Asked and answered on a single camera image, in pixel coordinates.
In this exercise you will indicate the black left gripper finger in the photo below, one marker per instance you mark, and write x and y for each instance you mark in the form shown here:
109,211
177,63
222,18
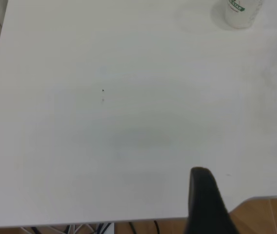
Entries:
202,207

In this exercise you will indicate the white paper coffee cup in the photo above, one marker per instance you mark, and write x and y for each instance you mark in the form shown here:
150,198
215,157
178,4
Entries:
241,17

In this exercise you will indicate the white table leg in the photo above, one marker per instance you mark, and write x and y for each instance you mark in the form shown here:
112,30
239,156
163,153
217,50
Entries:
111,228

